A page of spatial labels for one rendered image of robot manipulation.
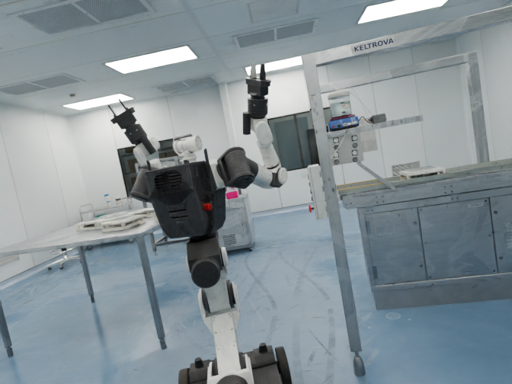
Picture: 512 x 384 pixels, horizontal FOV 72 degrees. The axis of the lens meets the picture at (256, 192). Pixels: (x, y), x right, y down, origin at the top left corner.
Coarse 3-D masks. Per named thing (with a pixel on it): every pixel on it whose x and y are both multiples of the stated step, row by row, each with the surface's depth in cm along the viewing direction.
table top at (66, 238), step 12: (72, 228) 359; (132, 228) 276; (144, 228) 264; (156, 228) 265; (36, 240) 312; (48, 240) 296; (60, 240) 282; (72, 240) 269; (84, 240) 258; (96, 240) 253; (108, 240) 251; (120, 240) 249; (0, 252) 275; (12, 252) 272; (24, 252) 269
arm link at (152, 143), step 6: (144, 132) 170; (132, 138) 167; (138, 138) 168; (144, 138) 166; (132, 144) 171; (138, 144) 170; (144, 144) 167; (150, 144) 168; (156, 144) 173; (144, 150) 170; (150, 150) 168; (156, 150) 176
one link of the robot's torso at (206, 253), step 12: (192, 240) 148; (204, 240) 144; (216, 240) 144; (192, 252) 141; (204, 252) 141; (216, 252) 140; (192, 264) 139; (204, 264) 134; (216, 264) 135; (192, 276) 134; (204, 276) 135; (216, 276) 135
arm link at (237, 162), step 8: (232, 152) 142; (240, 152) 143; (232, 160) 141; (240, 160) 141; (248, 160) 146; (232, 168) 140; (240, 168) 139; (248, 168) 140; (256, 168) 148; (232, 176) 139
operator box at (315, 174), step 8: (312, 168) 168; (312, 176) 168; (320, 176) 168; (312, 184) 169; (320, 184) 168; (312, 192) 169; (320, 192) 169; (312, 200) 170; (320, 200) 169; (320, 208) 169; (320, 216) 170
